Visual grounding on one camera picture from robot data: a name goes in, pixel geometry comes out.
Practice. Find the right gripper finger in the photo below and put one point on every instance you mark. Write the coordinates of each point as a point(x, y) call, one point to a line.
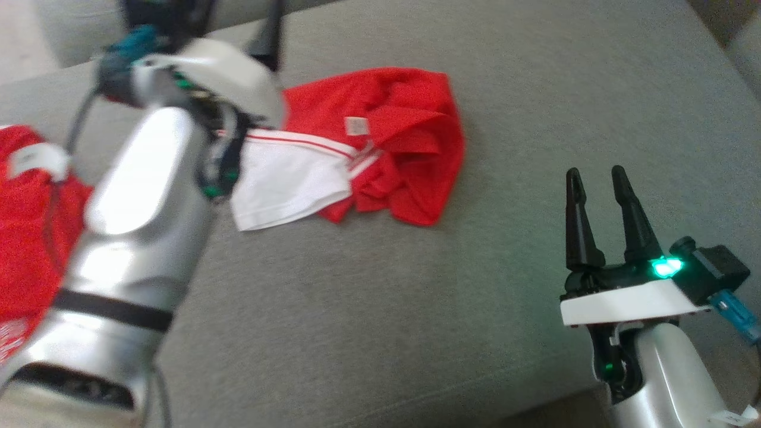
point(636, 226)
point(579, 232)

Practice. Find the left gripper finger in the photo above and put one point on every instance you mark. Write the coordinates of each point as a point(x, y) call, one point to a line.
point(270, 35)
point(196, 15)

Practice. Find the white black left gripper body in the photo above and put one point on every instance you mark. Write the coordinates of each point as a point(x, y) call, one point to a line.
point(238, 77)

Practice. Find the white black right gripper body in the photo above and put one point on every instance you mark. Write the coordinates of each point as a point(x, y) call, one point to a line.
point(630, 300)

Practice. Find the red white basketball jersey shirt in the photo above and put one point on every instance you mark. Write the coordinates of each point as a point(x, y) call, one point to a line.
point(410, 119)

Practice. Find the red basketball shorts white trim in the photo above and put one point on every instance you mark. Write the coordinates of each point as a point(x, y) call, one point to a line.
point(30, 238)

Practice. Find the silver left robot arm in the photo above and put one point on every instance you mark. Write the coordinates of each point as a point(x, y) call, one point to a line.
point(137, 196)

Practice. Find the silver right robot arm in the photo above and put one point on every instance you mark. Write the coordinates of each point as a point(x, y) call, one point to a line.
point(672, 374)

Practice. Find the grey sofa back cushion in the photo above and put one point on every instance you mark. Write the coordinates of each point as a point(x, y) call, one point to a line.
point(77, 30)

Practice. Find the grey sofa seat cushion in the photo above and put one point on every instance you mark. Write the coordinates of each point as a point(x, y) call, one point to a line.
point(416, 309)

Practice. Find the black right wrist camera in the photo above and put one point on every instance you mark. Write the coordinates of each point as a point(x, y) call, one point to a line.
point(713, 270)

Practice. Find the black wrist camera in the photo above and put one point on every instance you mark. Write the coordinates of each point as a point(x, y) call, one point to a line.
point(713, 270)
point(119, 83)

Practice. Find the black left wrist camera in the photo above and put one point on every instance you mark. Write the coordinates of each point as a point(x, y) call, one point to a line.
point(119, 83)

